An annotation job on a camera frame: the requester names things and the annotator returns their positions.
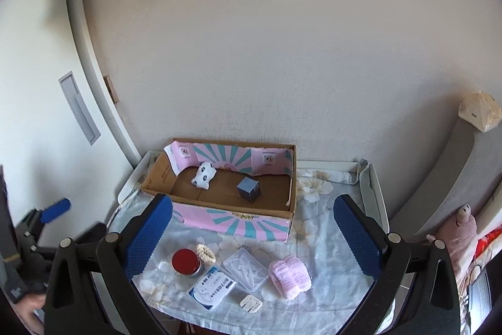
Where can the pink papered cardboard box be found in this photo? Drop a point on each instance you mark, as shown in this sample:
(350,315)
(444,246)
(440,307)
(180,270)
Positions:
(235,222)

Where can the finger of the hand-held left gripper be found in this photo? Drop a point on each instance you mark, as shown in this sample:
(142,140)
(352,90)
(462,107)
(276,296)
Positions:
(55,210)
(93,231)

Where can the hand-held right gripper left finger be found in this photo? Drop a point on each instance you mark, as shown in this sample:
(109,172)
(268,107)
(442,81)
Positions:
(149,237)

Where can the white door frame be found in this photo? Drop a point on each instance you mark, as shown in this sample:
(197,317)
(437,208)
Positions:
(92,56)

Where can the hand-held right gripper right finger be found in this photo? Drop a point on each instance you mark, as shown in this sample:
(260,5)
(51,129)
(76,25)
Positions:
(357,237)

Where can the red lidded round tin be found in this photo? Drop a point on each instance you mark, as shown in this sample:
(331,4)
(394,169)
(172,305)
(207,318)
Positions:
(186,261)

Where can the small brown wooden piece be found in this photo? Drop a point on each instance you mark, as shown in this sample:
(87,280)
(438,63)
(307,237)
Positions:
(111,88)

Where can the cream scrunchie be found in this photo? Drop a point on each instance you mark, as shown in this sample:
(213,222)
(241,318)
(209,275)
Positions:
(206,253)

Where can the white blue labelled packet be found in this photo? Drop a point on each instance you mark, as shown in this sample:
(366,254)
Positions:
(211,288)

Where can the small white card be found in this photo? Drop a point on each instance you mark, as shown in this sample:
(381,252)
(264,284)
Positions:
(250,304)

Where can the pink fluffy cloth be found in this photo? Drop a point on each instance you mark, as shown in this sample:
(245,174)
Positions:
(290,277)

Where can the person's left hand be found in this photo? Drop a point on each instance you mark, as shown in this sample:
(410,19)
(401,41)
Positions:
(29,313)

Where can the red patterned blanket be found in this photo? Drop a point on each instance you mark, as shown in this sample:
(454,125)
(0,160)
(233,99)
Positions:
(484,252)

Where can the grey blue cube box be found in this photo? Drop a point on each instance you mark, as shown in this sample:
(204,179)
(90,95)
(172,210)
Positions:
(249,190)

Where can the white patterned ball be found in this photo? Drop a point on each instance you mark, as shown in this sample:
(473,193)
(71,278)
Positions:
(204,175)

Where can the floral light blue cloth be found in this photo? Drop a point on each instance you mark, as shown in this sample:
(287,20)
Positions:
(321,240)

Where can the pale pink plush toy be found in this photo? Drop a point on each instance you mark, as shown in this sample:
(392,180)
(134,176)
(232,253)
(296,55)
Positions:
(459,237)

